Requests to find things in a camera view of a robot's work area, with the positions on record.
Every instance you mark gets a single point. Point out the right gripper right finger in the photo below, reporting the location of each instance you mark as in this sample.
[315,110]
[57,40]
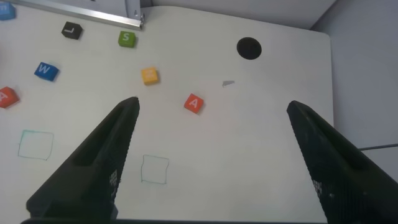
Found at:
[342,174]

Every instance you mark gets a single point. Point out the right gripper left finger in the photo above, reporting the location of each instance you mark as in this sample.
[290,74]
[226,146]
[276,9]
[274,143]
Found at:
[93,174]

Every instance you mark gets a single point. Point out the orange block letter A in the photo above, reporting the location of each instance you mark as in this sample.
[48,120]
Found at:
[7,97]
[193,103]

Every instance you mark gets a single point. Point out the blue block letter W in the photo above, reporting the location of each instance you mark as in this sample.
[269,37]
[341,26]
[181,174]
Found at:
[46,71]

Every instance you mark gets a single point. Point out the yellow letter block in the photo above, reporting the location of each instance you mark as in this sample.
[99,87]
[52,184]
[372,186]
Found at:
[150,76]

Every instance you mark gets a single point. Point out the green block letter S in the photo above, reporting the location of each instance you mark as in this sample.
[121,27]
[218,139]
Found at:
[126,38]

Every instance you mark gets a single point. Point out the black block letter L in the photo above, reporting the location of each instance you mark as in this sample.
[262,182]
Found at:
[71,30]

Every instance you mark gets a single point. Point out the metal-framed whiteboard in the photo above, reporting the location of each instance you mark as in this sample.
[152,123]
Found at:
[93,14]

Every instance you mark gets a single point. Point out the light blue letter block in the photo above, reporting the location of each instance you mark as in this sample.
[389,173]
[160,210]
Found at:
[6,11]

